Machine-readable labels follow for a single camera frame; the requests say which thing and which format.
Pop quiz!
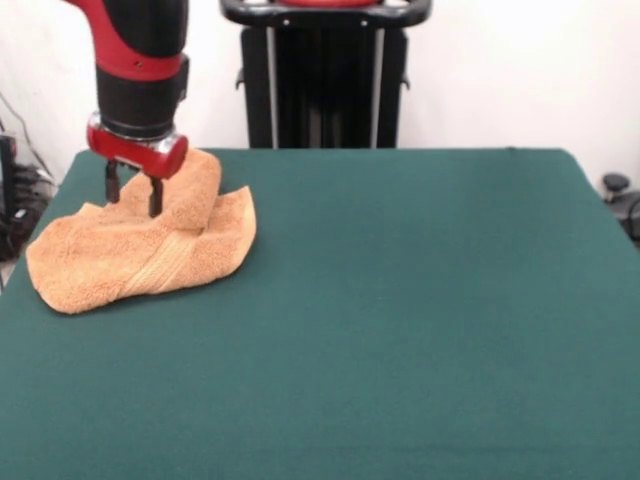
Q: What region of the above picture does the grey cable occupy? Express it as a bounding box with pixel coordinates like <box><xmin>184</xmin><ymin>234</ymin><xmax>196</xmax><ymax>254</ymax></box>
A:
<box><xmin>0</xmin><ymin>92</ymin><xmax>54</xmax><ymax>181</ymax></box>

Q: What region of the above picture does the black chair base leg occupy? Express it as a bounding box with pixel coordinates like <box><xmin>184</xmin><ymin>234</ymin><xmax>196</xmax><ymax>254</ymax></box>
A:
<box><xmin>613</xmin><ymin>192</ymin><xmax>640</xmax><ymax>246</ymax></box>

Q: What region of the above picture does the black power strip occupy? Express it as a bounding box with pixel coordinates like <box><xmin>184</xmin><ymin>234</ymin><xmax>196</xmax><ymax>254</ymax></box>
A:
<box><xmin>12</xmin><ymin>165</ymin><xmax>56</xmax><ymax>236</ymax></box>

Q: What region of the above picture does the tan terry towel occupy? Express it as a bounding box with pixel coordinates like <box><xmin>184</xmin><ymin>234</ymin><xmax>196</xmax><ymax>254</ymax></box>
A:
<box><xmin>25</xmin><ymin>148</ymin><xmax>259</xmax><ymax>316</ymax></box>

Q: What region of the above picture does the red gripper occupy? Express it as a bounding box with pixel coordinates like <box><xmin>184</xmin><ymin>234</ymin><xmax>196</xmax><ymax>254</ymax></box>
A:
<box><xmin>86</xmin><ymin>112</ymin><xmax>190</xmax><ymax>219</ymax></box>

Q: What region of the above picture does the black chair caster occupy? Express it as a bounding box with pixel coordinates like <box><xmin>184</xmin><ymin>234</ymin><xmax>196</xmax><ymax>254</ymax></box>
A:
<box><xmin>602</xmin><ymin>173</ymin><xmax>632</xmax><ymax>204</ymax></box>

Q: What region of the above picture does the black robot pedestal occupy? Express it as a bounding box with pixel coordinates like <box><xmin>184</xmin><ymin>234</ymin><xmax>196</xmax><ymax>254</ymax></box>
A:
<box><xmin>218</xmin><ymin>0</ymin><xmax>430</xmax><ymax>150</ymax></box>

